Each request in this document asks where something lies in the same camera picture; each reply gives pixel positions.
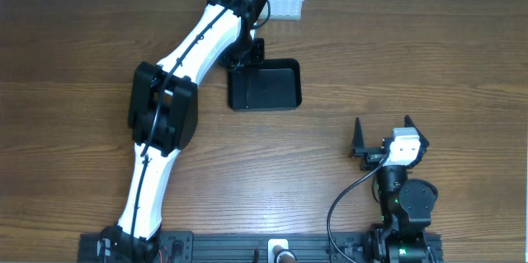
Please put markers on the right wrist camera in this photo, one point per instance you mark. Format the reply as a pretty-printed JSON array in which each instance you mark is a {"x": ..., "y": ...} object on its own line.
[{"x": 404, "y": 145}]

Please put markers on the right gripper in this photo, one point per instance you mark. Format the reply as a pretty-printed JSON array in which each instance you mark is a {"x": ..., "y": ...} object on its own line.
[{"x": 371, "y": 157}]

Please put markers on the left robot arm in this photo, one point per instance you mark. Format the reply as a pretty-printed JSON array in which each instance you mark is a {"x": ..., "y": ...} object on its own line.
[{"x": 206, "y": 44}]

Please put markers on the mounting rail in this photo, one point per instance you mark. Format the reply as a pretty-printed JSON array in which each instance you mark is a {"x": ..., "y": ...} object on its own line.
[{"x": 231, "y": 248}]

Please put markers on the black tray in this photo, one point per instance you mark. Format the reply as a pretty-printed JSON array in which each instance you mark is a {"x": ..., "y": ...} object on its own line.
[{"x": 272, "y": 85}]

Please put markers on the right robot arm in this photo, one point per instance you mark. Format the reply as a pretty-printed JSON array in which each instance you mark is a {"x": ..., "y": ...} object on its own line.
[{"x": 412, "y": 201}]

